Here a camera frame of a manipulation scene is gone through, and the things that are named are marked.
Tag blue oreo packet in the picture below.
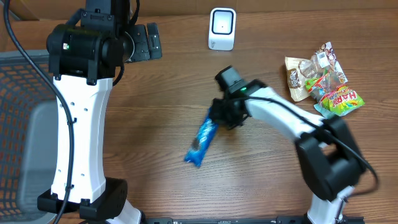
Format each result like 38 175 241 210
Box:
184 108 218 167

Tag teal snack packet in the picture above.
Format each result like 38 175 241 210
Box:
314 103 335 119

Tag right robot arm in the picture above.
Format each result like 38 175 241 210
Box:
210 66 368 223

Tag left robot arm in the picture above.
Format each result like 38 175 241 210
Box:
37 0 144 224

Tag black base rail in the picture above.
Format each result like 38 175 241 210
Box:
136 215 365 224

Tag white barcode scanner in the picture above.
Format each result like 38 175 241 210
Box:
208 7 236 51

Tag beige cookie snack bag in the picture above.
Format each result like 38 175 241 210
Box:
285 42 348 101

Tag green snack bag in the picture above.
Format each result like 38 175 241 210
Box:
305 70 365 116

